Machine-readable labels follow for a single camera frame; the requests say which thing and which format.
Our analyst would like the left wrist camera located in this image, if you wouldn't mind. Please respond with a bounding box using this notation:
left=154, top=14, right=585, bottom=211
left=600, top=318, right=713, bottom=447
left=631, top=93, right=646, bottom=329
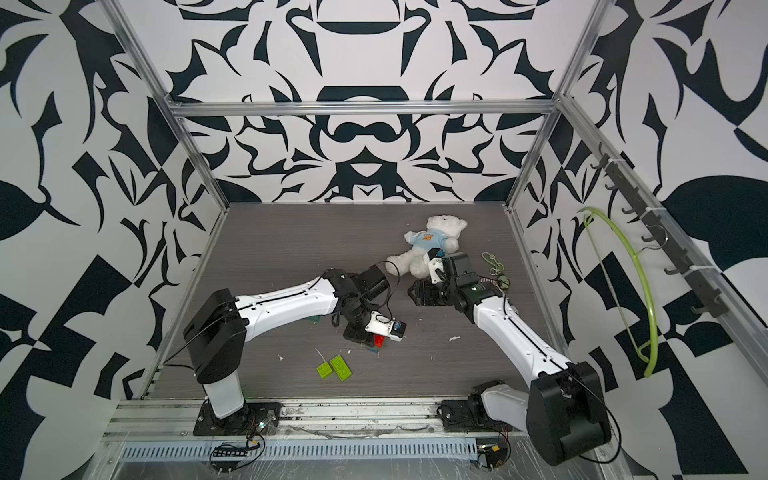
left=365, top=311, right=407, bottom=342

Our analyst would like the long lime lego brick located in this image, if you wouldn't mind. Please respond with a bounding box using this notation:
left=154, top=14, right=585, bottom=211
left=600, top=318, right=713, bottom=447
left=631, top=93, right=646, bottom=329
left=330, top=355, right=352, bottom=382

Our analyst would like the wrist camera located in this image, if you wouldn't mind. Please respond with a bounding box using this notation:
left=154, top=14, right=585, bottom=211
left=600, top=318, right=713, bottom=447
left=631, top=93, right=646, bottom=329
left=365, top=311, right=407, bottom=342
left=425, top=249, right=445, bottom=285

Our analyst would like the green keychain cord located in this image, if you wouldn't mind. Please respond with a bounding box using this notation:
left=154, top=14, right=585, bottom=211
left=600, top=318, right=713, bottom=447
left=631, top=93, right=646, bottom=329
left=480, top=251, right=509, bottom=277

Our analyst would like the small lime lego brick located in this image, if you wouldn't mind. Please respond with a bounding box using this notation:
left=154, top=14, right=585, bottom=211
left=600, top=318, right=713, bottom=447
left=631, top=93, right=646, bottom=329
left=316, top=362, right=333, bottom=378

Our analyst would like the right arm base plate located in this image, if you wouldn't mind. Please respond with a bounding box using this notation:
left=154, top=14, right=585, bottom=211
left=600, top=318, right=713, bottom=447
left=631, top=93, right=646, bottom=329
left=437, top=380, right=529, bottom=433

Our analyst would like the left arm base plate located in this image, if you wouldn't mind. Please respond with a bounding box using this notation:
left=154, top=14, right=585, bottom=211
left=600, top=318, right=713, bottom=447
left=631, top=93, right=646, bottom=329
left=193, top=399, right=283, bottom=437

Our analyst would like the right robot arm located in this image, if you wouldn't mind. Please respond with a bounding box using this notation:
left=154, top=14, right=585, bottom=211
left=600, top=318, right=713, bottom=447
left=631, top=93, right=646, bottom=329
left=408, top=250, right=623, bottom=466

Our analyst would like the white slotted cable duct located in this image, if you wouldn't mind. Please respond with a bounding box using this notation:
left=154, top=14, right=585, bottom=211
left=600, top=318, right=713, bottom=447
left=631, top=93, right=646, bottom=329
left=120, top=437, right=479, bottom=463

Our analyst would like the green plastic hanger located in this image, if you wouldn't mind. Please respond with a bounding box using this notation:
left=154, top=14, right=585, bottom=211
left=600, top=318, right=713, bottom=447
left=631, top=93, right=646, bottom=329
left=578, top=206, right=659, bottom=378

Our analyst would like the black connector box right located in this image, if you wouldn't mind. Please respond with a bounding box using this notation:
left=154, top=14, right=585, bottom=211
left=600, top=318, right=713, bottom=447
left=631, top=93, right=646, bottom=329
left=475, top=443, right=509, bottom=471

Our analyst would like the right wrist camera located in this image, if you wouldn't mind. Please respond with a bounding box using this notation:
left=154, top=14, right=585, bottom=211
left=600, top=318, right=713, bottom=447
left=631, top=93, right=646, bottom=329
left=425, top=249, right=445, bottom=285

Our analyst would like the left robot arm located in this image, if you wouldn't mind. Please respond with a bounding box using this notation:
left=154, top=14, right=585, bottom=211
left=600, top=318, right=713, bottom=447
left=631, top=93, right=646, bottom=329
left=183, top=265, right=406, bottom=423

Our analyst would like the white teddy bear blue shirt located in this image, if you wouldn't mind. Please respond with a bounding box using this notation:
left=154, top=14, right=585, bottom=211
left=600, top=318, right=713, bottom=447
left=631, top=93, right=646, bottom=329
left=384, top=215, right=468, bottom=280

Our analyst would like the black usb hub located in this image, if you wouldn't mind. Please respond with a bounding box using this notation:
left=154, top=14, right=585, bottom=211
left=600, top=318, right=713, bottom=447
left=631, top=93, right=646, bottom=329
left=209, top=443, right=250, bottom=461

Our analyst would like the black wall hook rail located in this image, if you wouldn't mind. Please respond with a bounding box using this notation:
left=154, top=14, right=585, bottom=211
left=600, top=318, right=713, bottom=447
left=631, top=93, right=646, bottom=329
left=595, top=143, right=730, bottom=318

